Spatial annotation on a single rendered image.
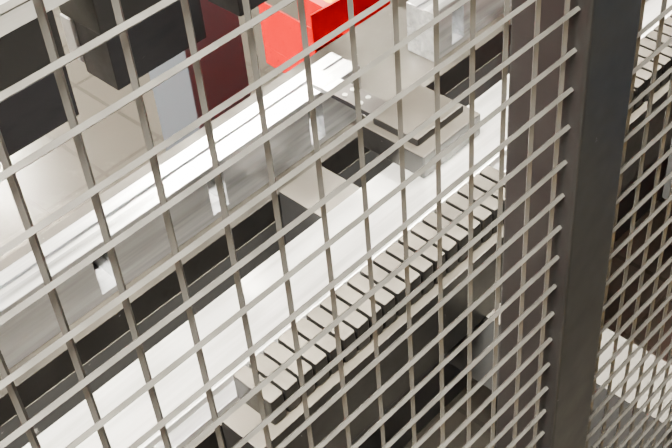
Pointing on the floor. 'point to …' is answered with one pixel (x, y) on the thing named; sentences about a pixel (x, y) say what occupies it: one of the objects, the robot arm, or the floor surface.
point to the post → (575, 184)
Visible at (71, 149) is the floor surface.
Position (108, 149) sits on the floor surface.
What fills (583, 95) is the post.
